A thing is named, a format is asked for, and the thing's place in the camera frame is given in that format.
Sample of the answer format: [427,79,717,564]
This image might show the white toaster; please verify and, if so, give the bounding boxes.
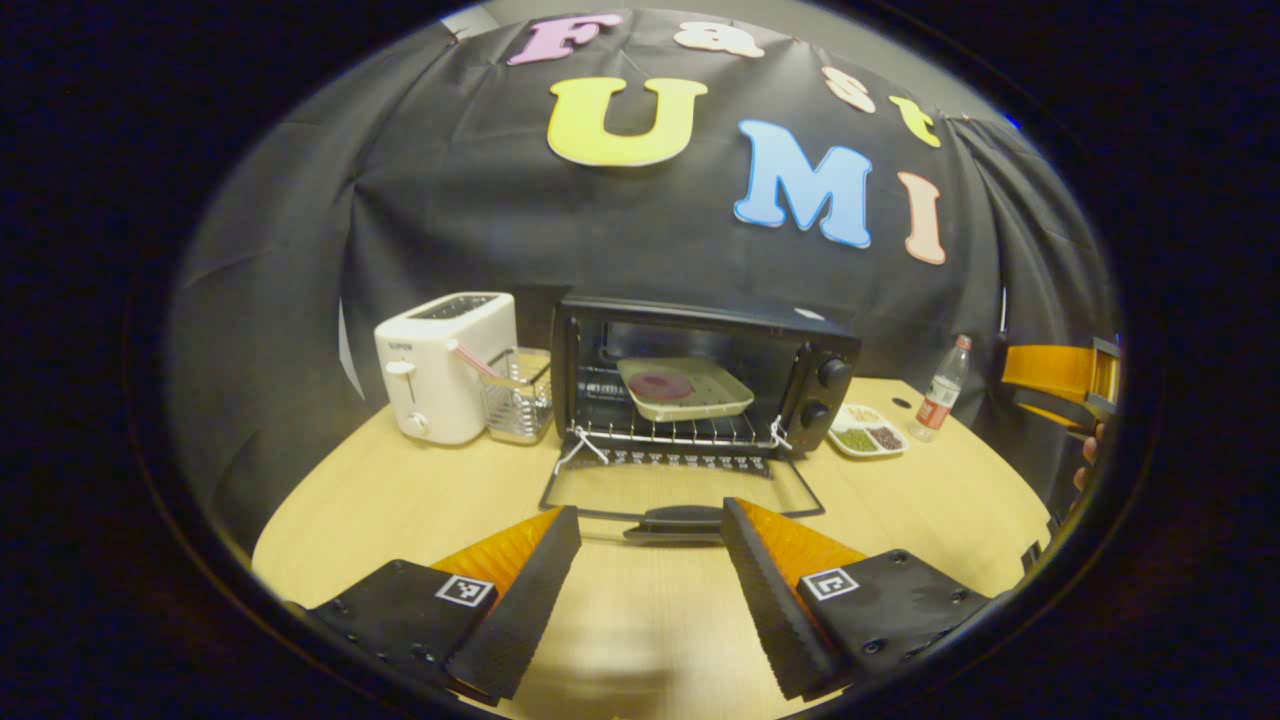
[373,291,520,447]

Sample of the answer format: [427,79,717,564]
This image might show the beige square plate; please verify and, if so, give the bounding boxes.
[616,356,757,424]

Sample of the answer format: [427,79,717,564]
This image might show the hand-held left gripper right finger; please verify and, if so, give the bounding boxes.
[721,497,993,702]

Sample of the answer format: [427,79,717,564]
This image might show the pink striped straw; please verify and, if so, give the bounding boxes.
[446,339,503,381]

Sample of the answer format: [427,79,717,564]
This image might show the black backdrop cloth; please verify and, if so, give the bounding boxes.
[165,8,1123,563]

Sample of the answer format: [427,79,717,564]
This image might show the clear plastic bottle red label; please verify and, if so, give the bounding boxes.
[907,334,974,444]

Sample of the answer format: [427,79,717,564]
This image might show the black electric oven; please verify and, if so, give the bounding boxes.
[538,294,864,547]

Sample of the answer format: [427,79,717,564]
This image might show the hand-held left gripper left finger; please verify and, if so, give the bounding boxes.
[313,505,583,702]

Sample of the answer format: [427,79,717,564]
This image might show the wire mesh utensil holder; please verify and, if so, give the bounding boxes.
[479,346,555,446]

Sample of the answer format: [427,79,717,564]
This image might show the white divided dish with beans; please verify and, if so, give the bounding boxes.
[827,402,910,460]

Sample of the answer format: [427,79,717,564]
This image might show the round pink food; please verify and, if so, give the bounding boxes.
[627,371,695,404]

